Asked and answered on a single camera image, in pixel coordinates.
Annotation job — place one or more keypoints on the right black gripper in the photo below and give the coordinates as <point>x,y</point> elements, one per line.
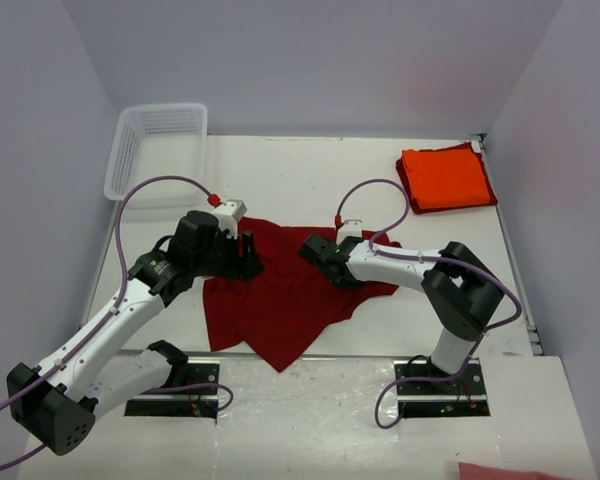
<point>352,283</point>

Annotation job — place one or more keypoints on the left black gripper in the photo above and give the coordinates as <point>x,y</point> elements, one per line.
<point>245,266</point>

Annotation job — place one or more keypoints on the dark red t shirt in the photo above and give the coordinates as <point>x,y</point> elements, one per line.
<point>282,311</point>
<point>485,197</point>

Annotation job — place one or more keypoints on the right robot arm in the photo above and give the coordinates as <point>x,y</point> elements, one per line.
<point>461,290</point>

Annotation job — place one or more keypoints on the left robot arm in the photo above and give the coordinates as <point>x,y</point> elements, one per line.
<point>59,399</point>

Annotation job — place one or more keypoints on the folded dark red t shirt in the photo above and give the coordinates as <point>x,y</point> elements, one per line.
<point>485,197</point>

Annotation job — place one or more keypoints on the folded orange t shirt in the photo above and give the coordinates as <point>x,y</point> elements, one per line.
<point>442,175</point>

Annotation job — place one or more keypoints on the white plastic basket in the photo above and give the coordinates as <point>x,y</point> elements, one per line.
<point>167,141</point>

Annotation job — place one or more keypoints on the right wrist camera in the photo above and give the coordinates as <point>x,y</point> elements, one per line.
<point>347,228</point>

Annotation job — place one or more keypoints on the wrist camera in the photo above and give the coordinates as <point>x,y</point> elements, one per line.
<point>228,213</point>
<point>347,228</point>

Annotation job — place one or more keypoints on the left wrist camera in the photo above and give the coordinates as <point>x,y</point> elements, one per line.
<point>228,213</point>

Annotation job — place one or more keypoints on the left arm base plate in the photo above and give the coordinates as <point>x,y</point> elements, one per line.
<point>186,402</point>

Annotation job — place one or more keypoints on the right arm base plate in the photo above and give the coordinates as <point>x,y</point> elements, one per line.
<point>460,398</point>

